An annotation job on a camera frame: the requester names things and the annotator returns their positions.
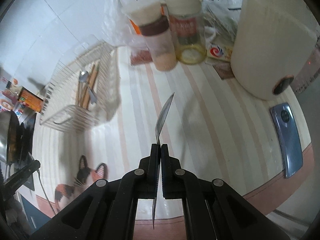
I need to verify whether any steel spoon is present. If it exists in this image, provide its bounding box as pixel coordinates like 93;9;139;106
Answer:
79;70;97;104
152;93;175;229

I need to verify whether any steel wok lid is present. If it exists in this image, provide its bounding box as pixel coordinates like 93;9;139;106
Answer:
0;111;20;165

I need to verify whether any black induction cooktop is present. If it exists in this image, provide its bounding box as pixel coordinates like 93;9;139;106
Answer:
5;113;36;178

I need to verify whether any striped cat print table mat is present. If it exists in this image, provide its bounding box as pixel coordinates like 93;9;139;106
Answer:
33;44;314;217

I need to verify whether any dark soy sauce bottle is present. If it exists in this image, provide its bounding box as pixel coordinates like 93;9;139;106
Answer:
18;87;43;113

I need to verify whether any blue smartphone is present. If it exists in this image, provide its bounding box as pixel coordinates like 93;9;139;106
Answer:
270;102;303;179

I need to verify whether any clear plastic organizer basket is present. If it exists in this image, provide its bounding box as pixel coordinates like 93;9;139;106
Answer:
40;35;121;132

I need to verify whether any small seasoning packet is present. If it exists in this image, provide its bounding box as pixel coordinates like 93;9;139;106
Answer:
207;36;234;62

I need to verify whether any white salt bag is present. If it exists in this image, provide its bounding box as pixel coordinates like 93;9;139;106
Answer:
103;0;162;50

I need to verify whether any white pink electric kettle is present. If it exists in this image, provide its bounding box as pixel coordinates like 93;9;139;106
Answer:
231;0;317;100

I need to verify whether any seasoning shaker brown band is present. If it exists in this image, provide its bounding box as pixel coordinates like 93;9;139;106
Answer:
123;0;177;72

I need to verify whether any glass oil dispenser bottle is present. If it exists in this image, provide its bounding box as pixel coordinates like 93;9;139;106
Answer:
165;0;207;65

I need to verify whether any colourful wall sticker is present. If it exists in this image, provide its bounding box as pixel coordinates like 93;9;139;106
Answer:
0;70;20;112

